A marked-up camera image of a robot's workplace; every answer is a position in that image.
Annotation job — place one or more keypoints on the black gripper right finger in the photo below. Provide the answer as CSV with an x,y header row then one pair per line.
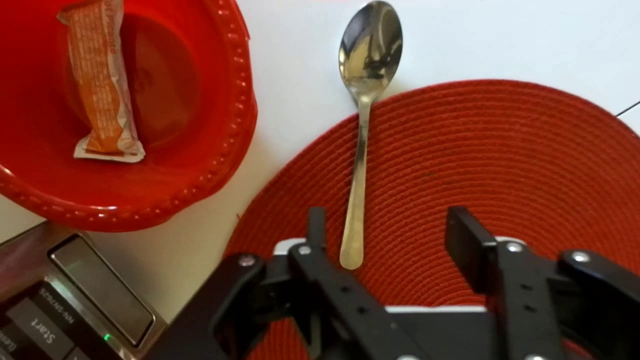
x,y
581,303

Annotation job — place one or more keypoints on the silver metal spoon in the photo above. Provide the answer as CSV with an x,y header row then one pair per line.
x,y
369,57

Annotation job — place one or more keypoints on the orange snack packet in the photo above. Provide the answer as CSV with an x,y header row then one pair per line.
x,y
96,62

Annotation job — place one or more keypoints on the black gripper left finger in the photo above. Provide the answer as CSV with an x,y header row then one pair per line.
x,y
334,314

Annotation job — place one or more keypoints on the red plastic bowl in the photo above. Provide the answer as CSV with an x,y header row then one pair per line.
x,y
195,107

